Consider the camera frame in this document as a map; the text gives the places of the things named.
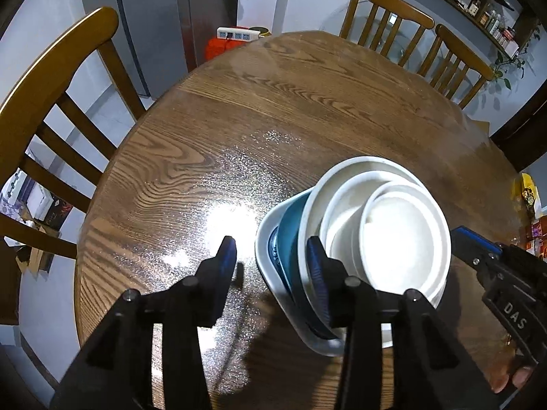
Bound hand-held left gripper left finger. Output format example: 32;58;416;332
48;235;239;410

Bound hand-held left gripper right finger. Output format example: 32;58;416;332
305;235;502;410

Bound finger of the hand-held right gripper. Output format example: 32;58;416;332
451;226;509;272

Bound square blue patterned plate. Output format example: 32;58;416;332
255;205;346;357

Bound blue bowl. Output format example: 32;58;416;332
276;188;343;339

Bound large white bowl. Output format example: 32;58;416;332
298;156;449;349

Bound medium white bowl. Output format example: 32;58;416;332
320;171;453;308

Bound small white bowl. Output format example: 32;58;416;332
360;181;443;304

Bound person's right hand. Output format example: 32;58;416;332
491;350;535;394

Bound small jar with white label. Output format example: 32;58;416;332
525;239;547;261

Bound yellow snack packet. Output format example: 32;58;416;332
513;173;540;218

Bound dark wooden door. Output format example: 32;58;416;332
489;72;547;176

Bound small green hanging vine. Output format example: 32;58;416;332
491;30;539;90

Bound pile of boxes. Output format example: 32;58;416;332
0;149;73;274

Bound red box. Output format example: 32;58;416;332
204;38;240;61

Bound white power strip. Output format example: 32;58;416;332
217;27;262;42

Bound grey refrigerator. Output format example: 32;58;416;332
75;0;239;99

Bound wooden chair with curved back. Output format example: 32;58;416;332
0;6;148;325

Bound wooden wall shelf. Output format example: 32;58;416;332
387;0;541;58

